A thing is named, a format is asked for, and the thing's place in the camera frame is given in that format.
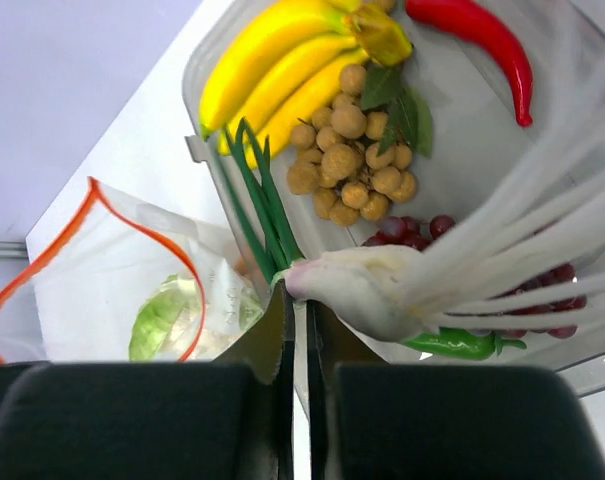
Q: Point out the red chili pepper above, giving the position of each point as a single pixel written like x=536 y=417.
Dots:
x=469 y=21

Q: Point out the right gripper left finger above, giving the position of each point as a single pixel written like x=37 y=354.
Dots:
x=226 y=419

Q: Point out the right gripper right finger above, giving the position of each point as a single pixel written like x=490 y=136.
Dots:
x=373 y=420

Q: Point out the brown longan cluster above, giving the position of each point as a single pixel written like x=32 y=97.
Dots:
x=354 y=155

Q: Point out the red grape bunch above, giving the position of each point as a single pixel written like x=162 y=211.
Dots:
x=409 y=232

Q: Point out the clear plastic food bin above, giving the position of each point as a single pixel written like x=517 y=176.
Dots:
x=475 y=147

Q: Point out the clear zip top bag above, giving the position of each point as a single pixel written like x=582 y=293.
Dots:
x=78 y=300

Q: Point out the white cauliflower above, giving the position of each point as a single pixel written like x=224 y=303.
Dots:
x=191 y=321

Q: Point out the green chili pepper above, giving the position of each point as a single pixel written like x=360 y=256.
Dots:
x=460 y=344

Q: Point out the yellow banana bunch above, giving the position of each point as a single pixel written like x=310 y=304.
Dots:
x=285 y=64

